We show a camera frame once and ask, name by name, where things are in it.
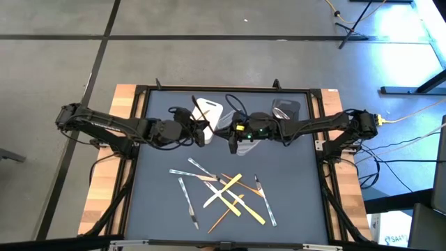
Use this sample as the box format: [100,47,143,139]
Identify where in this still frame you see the grey chair leg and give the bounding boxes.
[0,147,27,164]

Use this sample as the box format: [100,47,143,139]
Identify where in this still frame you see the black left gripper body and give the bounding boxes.
[170,114,206,147]

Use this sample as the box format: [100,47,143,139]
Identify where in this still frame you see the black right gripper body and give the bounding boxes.
[215,111,282,144]

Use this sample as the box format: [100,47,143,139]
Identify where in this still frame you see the white printed box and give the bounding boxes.
[377,211,411,249]

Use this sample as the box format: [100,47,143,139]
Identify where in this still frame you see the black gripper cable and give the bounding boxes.
[141,94,212,151]
[224,93,250,121]

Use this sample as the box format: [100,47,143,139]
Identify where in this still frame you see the black tripod stand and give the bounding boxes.
[334,0,371,50]

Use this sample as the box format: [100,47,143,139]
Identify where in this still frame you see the white plastic bin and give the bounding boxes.
[190,98,224,144]

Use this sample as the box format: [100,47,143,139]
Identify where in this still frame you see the black floor cable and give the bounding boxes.
[348,132,446,193]

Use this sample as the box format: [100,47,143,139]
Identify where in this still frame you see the dark upright panel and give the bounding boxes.
[431,114,446,214]

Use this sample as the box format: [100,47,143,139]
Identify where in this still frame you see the black desk foot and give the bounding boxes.
[379,68,446,96]

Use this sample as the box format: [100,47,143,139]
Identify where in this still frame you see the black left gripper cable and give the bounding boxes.
[141,94,212,151]

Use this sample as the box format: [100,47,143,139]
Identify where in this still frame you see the silver table-edge bar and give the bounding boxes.
[108,238,344,251]

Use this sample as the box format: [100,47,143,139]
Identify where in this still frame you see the black table frame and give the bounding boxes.
[104,83,349,247]

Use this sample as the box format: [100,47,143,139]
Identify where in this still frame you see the beige floor cable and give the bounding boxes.
[385,98,446,123]

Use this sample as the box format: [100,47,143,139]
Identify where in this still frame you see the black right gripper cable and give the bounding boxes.
[224,93,250,121]

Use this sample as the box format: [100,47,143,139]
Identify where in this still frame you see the yellow floor cable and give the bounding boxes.
[324,0,388,25]

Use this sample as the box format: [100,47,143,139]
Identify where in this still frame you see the black chair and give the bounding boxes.
[407,203,446,251]

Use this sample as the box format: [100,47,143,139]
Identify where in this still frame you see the dark grey plastic bin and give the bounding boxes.
[268,98,301,123]

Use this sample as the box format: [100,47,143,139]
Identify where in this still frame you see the clear plastic bin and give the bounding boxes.
[216,109,263,157]

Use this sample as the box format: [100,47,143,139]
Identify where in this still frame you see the black floor beam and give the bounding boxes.
[364,188,435,214]

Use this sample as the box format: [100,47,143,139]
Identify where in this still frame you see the green white striped straw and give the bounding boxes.
[178,176,200,231]

